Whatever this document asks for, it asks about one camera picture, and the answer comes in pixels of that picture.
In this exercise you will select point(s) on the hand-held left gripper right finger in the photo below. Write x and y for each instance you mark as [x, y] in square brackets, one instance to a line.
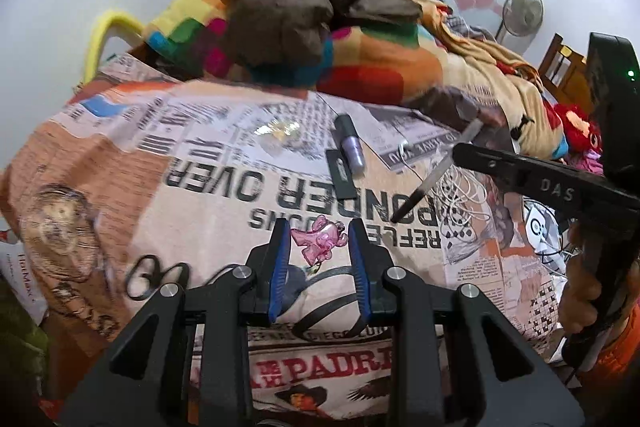
[361, 267]

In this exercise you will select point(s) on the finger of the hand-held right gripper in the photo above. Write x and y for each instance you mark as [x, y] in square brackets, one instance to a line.
[490, 164]

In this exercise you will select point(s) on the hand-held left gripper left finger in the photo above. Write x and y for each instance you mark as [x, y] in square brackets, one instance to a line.
[280, 267]

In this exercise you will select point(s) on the pink plastic toy figure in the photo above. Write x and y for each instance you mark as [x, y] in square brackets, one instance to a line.
[320, 239]

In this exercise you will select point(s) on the silver black pen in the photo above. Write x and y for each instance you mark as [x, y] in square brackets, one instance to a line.
[430, 179]

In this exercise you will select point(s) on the person's right hand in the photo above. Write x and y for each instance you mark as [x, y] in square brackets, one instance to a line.
[577, 287]

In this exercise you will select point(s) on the red plush toy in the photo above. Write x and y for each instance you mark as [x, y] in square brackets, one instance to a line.
[575, 127]

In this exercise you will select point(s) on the wooden headboard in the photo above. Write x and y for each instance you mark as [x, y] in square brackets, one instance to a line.
[570, 77]

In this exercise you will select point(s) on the dark brown cloth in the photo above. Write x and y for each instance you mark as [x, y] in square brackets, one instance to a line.
[450, 103]

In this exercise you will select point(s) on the white box with circle print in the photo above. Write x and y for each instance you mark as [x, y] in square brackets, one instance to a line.
[537, 224]

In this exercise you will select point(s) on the newspaper print blanket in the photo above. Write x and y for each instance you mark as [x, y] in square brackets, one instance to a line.
[225, 207]

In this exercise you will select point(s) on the beige blanket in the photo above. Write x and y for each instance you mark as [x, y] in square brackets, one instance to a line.
[500, 72]

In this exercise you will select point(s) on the black card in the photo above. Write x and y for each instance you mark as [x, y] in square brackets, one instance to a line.
[340, 174]

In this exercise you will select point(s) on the purple lipstick tube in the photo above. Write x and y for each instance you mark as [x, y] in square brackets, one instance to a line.
[350, 142]

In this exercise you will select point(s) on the clear plastic wrapper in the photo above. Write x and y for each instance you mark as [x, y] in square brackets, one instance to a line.
[280, 130]

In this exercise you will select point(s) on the standing fan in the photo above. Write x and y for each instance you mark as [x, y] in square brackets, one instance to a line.
[522, 12]

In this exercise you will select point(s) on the colourful checked blanket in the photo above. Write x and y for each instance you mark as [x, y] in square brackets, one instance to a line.
[380, 72]

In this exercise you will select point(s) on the olive jacket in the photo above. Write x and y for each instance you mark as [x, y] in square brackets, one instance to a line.
[280, 7]

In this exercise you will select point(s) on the white plastic bag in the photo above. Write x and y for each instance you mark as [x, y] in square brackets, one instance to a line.
[17, 267]

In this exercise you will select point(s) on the green leaf print bag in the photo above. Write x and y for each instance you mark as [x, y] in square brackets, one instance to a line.
[15, 352]

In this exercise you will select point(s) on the yellow foam tube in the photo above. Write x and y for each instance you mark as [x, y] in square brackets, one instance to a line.
[100, 32]

